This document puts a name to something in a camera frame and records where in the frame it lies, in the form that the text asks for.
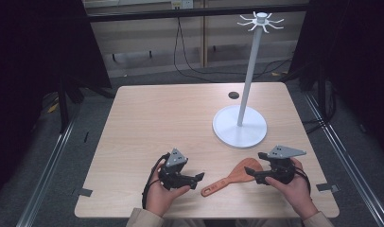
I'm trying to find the black floor cable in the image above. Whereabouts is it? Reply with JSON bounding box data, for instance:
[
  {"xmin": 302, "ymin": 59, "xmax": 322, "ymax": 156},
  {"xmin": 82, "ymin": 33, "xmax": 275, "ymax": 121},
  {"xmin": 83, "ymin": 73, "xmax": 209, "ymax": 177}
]
[{"xmin": 172, "ymin": 17, "xmax": 293, "ymax": 83}]

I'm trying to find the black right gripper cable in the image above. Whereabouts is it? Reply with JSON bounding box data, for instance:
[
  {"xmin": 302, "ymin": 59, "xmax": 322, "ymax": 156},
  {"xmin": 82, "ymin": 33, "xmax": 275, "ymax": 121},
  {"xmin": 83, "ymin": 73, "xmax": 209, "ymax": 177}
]
[{"xmin": 293, "ymin": 166, "xmax": 312, "ymax": 196}]

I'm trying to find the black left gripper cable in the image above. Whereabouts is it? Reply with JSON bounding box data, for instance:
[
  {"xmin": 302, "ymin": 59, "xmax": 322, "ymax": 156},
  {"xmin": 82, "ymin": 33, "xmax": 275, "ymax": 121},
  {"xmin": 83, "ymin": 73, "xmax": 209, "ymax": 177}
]
[{"xmin": 141, "ymin": 152, "xmax": 171, "ymax": 210}]

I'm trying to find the metal floor rail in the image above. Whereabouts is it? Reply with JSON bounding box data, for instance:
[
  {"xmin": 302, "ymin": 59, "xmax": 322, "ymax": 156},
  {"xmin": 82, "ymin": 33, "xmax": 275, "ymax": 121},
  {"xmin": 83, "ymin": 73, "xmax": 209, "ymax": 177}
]
[
  {"xmin": 15, "ymin": 114, "xmax": 79, "ymax": 227},
  {"xmin": 303, "ymin": 92, "xmax": 384, "ymax": 227}
]

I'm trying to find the wooden rice paddle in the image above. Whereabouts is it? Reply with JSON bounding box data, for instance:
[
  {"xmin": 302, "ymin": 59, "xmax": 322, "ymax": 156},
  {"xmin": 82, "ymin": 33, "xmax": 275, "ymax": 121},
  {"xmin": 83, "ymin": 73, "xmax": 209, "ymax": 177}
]
[{"xmin": 201, "ymin": 157, "xmax": 264, "ymax": 198}]

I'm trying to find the person's left hand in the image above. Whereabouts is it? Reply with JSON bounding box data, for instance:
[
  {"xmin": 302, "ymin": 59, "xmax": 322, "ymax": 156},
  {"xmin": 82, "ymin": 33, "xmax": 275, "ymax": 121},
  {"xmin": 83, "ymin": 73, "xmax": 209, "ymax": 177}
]
[{"xmin": 145, "ymin": 163, "xmax": 192, "ymax": 218}]

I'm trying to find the black metal stand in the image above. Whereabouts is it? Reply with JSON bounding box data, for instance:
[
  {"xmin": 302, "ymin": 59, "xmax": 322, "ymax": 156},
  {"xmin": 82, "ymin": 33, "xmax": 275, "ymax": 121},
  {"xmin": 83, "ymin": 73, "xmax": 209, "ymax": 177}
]
[{"xmin": 57, "ymin": 75, "xmax": 116, "ymax": 134}]

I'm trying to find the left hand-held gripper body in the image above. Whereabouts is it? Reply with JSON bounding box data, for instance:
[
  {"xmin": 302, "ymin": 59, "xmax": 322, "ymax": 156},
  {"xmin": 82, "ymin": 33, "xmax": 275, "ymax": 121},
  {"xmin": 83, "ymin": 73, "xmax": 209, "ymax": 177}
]
[{"xmin": 158, "ymin": 148, "xmax": 194, "ymax": 191}]

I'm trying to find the white hook stand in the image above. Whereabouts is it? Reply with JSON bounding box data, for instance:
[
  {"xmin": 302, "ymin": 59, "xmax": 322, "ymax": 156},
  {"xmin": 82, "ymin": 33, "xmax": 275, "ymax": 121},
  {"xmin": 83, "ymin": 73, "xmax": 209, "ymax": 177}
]
[{"xmin": 212, "ymin": 11, "xmax": 285, "ymax": 149}]

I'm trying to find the white wall socket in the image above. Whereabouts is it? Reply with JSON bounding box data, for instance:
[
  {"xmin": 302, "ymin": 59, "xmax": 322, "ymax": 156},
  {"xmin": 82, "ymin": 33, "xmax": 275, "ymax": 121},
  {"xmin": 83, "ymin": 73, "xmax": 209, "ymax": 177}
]
[{"xmin": 170, "ymin": 0, "xmax": 194, "ymax": 10}]

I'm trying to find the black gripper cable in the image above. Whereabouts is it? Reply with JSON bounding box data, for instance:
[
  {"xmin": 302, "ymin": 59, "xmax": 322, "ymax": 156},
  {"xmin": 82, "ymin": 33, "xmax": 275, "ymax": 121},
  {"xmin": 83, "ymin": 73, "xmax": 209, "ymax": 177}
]
[
  {"xmin": 141, "ymin": 152, "xmax": 171, "ymax": 210},
  {"xmin": 293, "ymin": 166, "xmax": 312, "ymax": 196}
]

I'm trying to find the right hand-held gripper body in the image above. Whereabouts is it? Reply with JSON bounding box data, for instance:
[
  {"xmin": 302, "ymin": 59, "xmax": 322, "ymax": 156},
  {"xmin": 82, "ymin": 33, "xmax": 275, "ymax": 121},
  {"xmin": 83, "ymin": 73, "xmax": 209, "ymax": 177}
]
[{"xmin": 263, "ymin": 145, "xmax": 307, "ymax": 185}]

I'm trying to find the black horizontal bar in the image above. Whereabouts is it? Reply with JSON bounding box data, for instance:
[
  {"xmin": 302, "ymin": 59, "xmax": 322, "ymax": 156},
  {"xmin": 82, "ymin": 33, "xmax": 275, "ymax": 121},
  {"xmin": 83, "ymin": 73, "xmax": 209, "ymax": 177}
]
[{"xmin": 85, "ymin": 3, "xmax": 310, "ymax": 23}]

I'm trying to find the person's right hand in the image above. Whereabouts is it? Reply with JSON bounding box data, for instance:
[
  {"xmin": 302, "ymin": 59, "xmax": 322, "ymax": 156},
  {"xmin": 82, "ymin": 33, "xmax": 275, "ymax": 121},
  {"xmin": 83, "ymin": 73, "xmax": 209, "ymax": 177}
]
[{"xmin": 264, "ymin": 157, "xmax": 319, "ymax": 221}]

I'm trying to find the black curtain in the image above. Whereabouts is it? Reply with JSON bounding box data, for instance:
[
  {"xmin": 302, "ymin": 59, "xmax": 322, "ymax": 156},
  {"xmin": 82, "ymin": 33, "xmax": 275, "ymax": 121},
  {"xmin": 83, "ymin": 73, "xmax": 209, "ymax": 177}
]
[
  {"xmin": 288, "ymin": 0, "xmax": 384, "ymax": 160},
  {"xmin": 0, "ymin": 0, "xmax": 113, "ymax": 202}
]

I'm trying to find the wooden wall post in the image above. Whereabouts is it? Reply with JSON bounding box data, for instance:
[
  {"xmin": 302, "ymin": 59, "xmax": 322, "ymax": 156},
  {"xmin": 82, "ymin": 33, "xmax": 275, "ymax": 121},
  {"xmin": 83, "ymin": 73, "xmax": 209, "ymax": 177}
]
[{"xmin": 201, "ymin": 0, "xmax": 210, "ymax": 68}]

